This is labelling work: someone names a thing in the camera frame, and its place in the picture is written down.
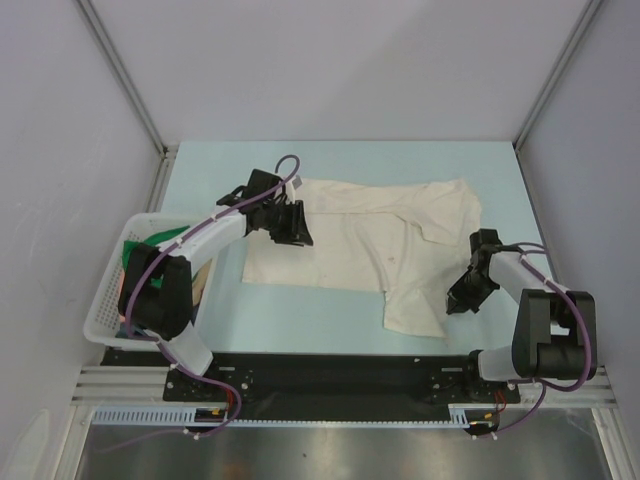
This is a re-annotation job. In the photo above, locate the pink t shirt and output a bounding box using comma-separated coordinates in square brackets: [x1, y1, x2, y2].
[117, 269, 131, 324]

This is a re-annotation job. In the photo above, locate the white slotted cable duct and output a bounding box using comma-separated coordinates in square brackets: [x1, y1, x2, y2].
[91, 405, 497, 429]

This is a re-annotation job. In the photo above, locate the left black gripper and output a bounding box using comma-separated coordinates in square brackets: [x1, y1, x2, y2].
[262, 199, 312, 246]

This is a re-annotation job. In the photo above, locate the beige t shirt in basket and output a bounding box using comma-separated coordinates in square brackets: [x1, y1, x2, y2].
[192, 260, 215, 307]

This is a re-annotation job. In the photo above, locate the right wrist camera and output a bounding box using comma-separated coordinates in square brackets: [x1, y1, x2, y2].
[469, 228, 503, 255]

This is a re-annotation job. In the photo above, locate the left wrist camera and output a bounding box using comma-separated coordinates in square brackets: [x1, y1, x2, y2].
[216, 169, 301, 206]

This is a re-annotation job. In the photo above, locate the blue t shirt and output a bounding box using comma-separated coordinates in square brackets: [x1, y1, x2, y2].
[116, 324, 151, 340]

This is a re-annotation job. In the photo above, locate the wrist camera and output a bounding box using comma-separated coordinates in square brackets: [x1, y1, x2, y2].
[216, 169, 301, 206]
[469, 228, 503, 255]

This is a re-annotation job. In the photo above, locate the white plastic laundry basket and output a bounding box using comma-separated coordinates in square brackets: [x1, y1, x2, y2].
[83, 213, 200, 352]

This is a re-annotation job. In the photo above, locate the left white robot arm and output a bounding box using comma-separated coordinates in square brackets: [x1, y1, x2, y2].
[118, 198, 313, 400]

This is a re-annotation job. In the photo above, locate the left aluminium corner post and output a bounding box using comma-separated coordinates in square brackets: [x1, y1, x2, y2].
[73, 0, 169, 154]

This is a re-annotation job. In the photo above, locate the aluminium frame rail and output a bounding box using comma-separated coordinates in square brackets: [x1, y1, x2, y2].
[71, 366, 618, 409]

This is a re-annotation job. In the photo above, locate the green t shirt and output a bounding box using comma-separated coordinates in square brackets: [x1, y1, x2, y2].
[122, 225, 192, 293]

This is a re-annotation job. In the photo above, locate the cream t shirt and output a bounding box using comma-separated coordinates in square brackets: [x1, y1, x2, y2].
[242, 179, 482, 338]

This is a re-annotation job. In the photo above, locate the right aluminium corner post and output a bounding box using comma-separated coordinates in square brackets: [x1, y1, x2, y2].
[512, 0, 606, 155]

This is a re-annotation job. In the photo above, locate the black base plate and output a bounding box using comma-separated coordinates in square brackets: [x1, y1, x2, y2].
[99, 351, 531, 422]

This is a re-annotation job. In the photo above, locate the aluminium corner post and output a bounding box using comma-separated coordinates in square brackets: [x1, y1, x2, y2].
[73, 0, 169, 154]
[512, 0, 606, 155]

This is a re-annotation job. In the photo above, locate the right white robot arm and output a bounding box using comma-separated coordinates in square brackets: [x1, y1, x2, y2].
[446, 245, 597, 401]

